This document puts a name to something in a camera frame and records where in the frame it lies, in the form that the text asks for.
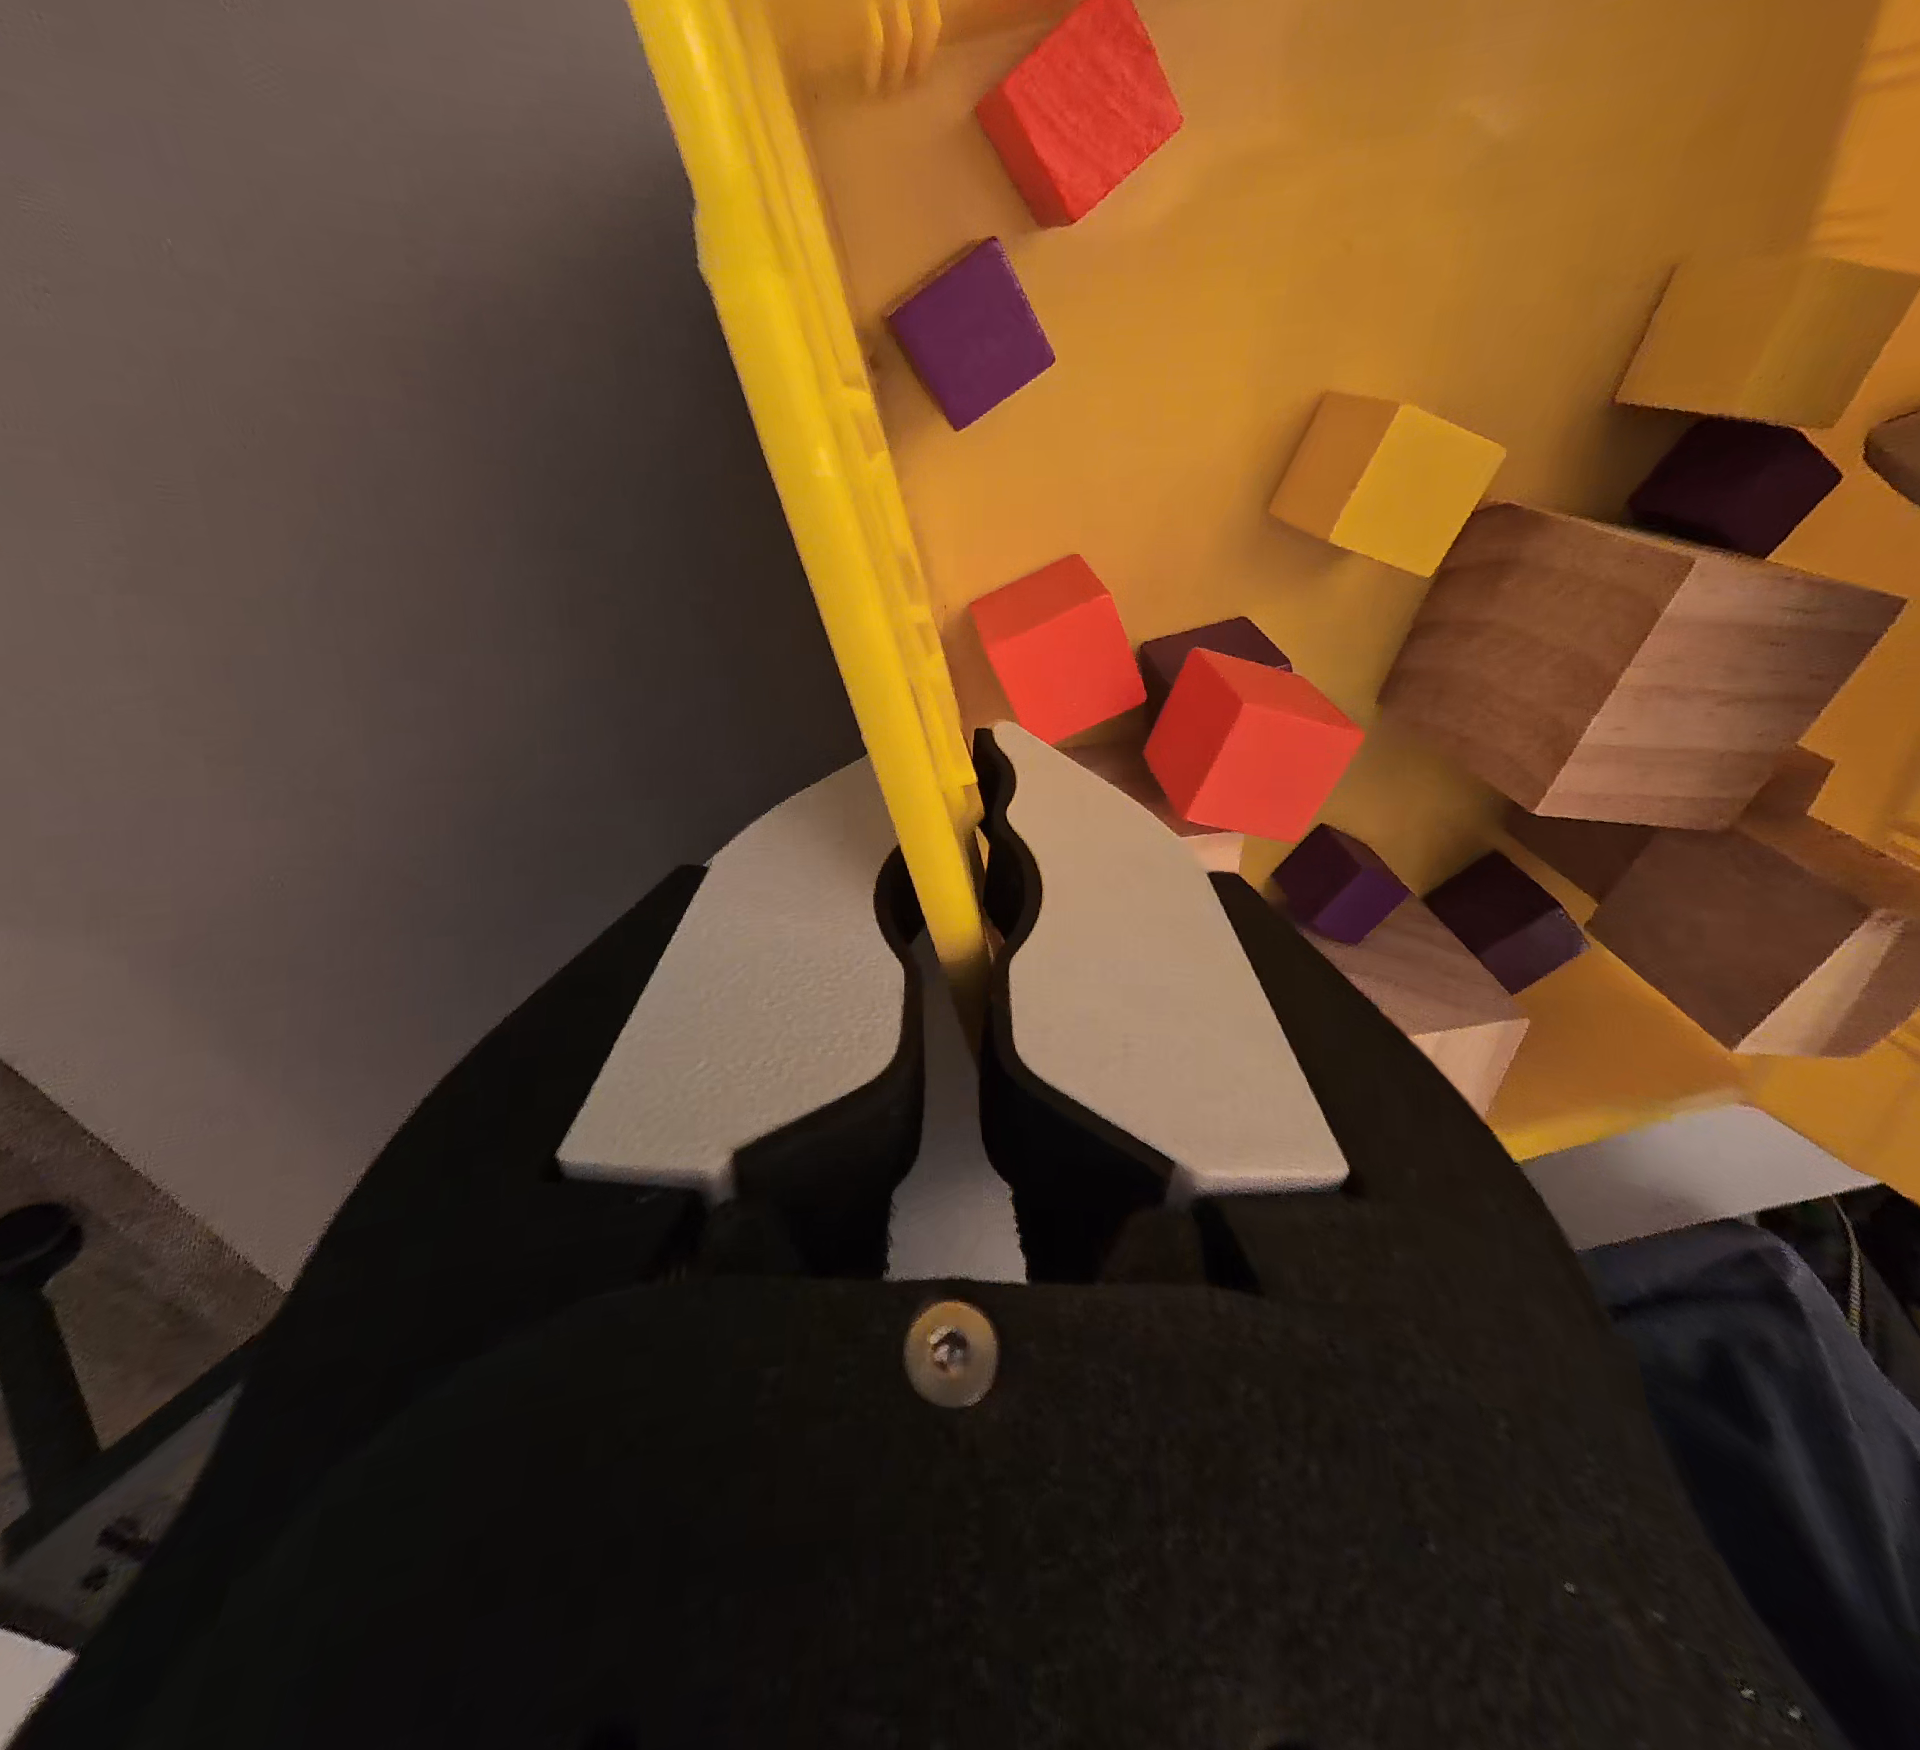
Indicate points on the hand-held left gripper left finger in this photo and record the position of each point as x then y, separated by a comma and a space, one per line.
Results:
747, 1014

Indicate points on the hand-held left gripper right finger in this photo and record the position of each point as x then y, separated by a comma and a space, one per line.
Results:
1166, 1014

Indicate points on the yellow plastic box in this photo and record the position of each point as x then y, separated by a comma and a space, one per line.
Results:
1351, 59

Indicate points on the person's dark blue pants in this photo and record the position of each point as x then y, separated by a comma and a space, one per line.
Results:
1768, 1403

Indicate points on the black round knob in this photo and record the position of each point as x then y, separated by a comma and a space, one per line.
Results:
34, 1240

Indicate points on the grey metal bracket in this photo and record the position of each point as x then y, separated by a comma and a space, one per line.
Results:
133, 1497

